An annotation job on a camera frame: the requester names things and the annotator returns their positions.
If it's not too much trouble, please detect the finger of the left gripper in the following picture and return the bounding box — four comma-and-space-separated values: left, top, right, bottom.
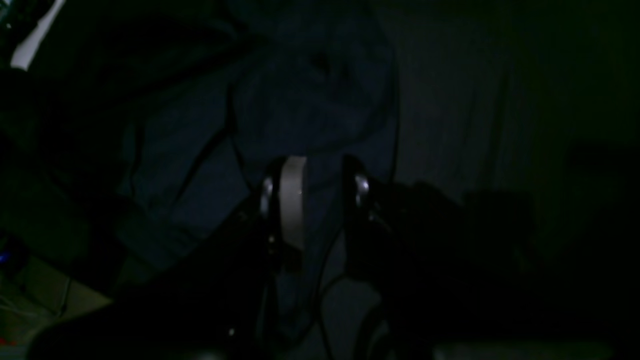
10, 0, 66, 70

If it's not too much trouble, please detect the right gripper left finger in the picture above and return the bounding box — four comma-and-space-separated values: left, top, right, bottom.
260, 156, 307, 273

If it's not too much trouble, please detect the dark navy t-shirt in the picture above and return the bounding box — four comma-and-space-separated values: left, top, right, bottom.
1, 0, 398, 360

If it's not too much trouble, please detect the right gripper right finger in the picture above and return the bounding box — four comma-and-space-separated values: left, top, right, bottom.
342, 155, 391, 281

